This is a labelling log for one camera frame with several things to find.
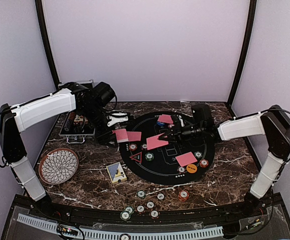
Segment red-backed card deck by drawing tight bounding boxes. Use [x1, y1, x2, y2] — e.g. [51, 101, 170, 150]
[112, 128, 129, 143]

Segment gold blue card box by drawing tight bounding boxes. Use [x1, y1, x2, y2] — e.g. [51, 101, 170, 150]
[106, 162, 127, 185]

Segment red 5 chip stack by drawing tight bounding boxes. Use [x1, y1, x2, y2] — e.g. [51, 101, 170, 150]
[178, 190, 190, 202]

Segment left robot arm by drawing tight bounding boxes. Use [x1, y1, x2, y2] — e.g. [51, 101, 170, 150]
[0, 82, 117, 218]

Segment green 20 chips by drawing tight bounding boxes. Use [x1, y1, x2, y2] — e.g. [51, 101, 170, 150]
[145, 152, 155, 161]
[194, 151, 202, 158]

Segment floral ceramic plate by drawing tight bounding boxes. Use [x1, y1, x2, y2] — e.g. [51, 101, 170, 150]
[38, 148, 79, 185]

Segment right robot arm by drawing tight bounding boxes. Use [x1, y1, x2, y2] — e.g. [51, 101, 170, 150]
[159, 103, 290, 217]

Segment fallen 100 chip on duct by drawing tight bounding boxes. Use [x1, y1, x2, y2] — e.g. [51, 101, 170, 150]
[119, 233, 131, 240]

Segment red card box in case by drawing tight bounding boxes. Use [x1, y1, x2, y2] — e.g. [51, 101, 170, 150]
[73, 115, 89, 126]

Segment dealt card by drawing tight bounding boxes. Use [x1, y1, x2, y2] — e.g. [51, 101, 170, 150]
[127, 131, 142, 142]
[175, 151, 198, 167]
[157, 114, 174, 124]

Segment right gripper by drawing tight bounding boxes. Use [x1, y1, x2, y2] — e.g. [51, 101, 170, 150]
[159, 120, 205, 147]

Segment black orange 100 chip stack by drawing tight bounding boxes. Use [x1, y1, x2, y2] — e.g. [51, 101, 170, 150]
[156, 193, 165, 201]

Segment purple chip roll in case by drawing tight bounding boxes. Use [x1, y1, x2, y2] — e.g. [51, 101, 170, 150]
[63, 121, 72, 132]

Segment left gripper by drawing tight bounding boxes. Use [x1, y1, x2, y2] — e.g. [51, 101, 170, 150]
[80, 104, 119, 148]

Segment red 5 chips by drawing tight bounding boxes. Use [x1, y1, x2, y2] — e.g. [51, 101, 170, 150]
[128, 143, 138, 151]
[199, 159, 209, 168]

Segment orange chip roll in case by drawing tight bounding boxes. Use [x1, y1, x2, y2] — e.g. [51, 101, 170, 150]
[68, 112, 76, 121]

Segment orange big blind button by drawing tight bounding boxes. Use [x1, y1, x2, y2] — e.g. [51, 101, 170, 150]
[186, 163, 198, 174]

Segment black round poker mat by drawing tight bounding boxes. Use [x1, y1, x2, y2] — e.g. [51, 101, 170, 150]
[119, 111, 215, 185]

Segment fallen green 20 chip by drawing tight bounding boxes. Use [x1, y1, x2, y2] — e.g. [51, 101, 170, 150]
[124, 206, 135, 215]
[120, 211, 131, 221]

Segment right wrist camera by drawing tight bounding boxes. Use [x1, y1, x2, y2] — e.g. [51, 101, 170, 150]
[177, 115, 185, 127]

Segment aluminium poker chip case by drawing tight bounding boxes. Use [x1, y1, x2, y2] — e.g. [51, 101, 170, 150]
[58, 79, 97, 145]

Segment red triangle all-in marker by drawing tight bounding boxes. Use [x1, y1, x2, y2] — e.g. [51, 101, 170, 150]
[129, 152, 142, 164]

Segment white slotted cable duct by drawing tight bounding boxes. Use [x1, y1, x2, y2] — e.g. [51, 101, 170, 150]
[16, 213, 225, 240]

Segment green 20 chip stack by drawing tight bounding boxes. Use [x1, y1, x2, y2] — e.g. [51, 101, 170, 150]
[136, 190, 146, 199]

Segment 100 chip on rail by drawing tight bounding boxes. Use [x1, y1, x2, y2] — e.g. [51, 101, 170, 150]
[136, 205, 145, 214]

